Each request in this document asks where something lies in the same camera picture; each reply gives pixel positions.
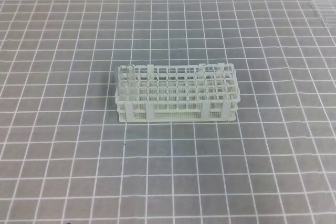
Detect white plastic test tube rack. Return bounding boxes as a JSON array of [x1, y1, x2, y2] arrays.
[[115, 63, 240, 123]]

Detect clear glass test tube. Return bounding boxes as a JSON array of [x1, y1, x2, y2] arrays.
[[126, 65, 137, 101]]

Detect clear tubes at table edge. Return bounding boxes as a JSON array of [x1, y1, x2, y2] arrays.
[[309, 0, 336, 28]]

